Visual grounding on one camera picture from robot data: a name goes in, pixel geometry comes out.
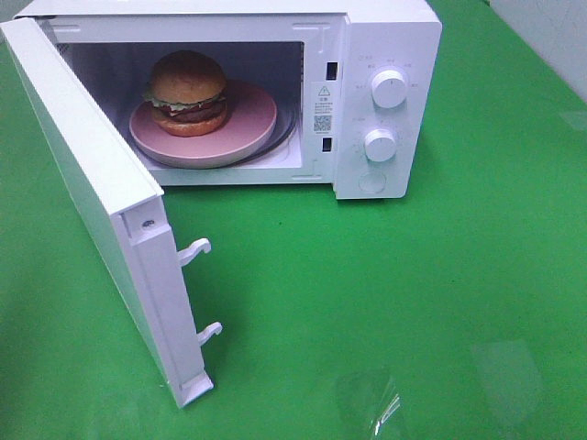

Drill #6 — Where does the upper white microwave knob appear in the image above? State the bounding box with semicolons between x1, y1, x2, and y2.
371;67;408;109

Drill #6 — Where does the glass microwave turntable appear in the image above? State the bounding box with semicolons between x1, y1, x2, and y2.
235;106;299;166

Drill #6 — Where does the white microwave oven body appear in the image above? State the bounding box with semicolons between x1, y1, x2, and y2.
10;1;442;199

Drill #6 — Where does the burger with lettuce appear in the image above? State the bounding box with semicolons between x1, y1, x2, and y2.
143;50;227;138

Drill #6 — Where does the white microwave knob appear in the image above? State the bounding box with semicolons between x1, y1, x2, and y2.
371;67;408;109
364;128;397;162

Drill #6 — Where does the lower white microwave knob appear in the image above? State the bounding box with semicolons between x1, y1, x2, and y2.
364;128;397;162

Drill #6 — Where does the white microwave door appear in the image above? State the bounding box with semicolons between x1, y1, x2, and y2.
1;18;222;407

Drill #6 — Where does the round white door-release button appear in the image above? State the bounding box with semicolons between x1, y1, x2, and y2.
359;171;386;193

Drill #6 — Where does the pink round plate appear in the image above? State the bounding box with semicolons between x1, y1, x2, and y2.
129;80;278;169

